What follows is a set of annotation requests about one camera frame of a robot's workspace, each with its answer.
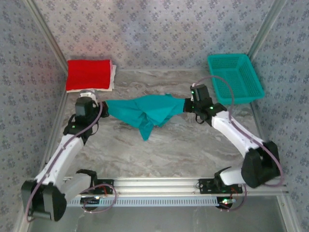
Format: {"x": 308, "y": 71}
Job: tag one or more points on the teal printed t-shirt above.
{"x": 135, "y": 111}

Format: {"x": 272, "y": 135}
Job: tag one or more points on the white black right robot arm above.
{"x": 231, "y": 130}

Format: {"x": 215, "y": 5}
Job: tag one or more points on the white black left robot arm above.
{"x": 65, "y": 154}

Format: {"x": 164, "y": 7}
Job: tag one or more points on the white folded t-shirt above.
{"x": 113, "y": 77}

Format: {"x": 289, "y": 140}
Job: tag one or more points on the red folded t-shirt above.
{"x": 89, "y": 75}

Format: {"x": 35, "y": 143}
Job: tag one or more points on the teal plastic basket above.
{"x": 235, "y": 79}

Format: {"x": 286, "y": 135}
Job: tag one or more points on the small black controller board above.
{"x": 90, "y": 200}
{"x": 227, "y": 201}

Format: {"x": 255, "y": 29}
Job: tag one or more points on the aluminium side rail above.
{"x": 257, "y": 120}

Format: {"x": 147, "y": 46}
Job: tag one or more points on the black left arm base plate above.
{"x": 106, "y": 184}

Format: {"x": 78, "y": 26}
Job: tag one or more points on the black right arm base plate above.
{"x": 205, "y": 186}

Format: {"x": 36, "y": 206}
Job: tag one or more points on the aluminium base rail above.
{"x": 157, "y": 184}

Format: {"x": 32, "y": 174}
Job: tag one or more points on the aluminium frame post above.
{"x": 46, "y": 33}
{"x": 267, "y": 29}

